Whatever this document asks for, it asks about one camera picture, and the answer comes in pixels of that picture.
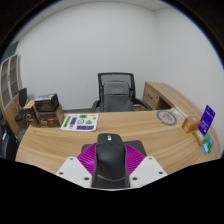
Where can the green packet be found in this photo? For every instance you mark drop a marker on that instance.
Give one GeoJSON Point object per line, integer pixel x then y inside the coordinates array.
{"type": "Point", "coordinates": [210, 143]}

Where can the black visitor chair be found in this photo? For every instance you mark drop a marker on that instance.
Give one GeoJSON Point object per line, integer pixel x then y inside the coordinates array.
{"type": "Point", "coordinates": [22, 96]}

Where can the purple sign card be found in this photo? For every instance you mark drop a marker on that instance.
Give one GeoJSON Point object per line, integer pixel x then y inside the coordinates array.
{"type": "Point", "coordinates": [206, 120]}

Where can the blue packet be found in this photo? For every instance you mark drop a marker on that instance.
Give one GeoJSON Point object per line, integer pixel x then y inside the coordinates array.
{"type": "Point", "coordinates": [204, 148]}

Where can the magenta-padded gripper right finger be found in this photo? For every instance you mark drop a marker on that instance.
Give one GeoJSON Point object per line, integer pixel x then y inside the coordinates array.
{"type": "Point", "coordinates": [138, 163]}

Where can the large dark brown box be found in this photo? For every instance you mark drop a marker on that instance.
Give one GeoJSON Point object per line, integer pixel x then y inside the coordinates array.
{"type": "Point", "coordinates": [48, 111]}

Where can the black mesh office chair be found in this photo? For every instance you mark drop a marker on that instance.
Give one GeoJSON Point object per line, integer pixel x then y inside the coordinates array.
{"type": "Point", "coordinates": [115, 77]}

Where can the grey backpack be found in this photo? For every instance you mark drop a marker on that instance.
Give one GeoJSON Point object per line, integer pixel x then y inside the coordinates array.
{"type": "Point", "coordinates": [116, 96]}

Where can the wooden shelf unit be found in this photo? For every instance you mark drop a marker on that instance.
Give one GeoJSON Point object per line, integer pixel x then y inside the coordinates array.
{"type": "Point", "coordinates": [10, 90]}

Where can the small brown cardboard box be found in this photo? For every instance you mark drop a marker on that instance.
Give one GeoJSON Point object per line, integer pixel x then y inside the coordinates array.
{"type": "Point", "coordinates": [30, 113]}

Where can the wooden side desk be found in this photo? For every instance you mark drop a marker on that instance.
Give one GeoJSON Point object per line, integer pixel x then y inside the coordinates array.
{"type": "Point", "coordinates": [163, 95]}

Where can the white printed sheet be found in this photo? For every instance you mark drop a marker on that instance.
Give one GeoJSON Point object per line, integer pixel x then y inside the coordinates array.
{"type": "Point", "coordinates": [80, 122]}

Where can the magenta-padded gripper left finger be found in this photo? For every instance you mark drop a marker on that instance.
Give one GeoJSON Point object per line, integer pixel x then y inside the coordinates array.
{"type": "Point", "coordinates": [83, 163]}

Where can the pale yellow small box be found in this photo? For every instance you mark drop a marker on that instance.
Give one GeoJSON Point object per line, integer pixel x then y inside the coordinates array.
{"type": "Point", "coordinates": [199, 137]}

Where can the black computer mouse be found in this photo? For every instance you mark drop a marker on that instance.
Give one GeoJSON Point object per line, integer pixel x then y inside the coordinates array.
{"type": "Point", "coordinates": [110, 160]}

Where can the orange-brown small box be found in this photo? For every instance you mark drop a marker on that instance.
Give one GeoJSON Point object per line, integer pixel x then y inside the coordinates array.
{"type": "Point", "coordinates": [190, 124]}

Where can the black leather office chair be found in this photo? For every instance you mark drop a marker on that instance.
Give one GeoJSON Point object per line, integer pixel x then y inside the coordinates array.
{"type": "Point", "coordinates": [7, 141]}

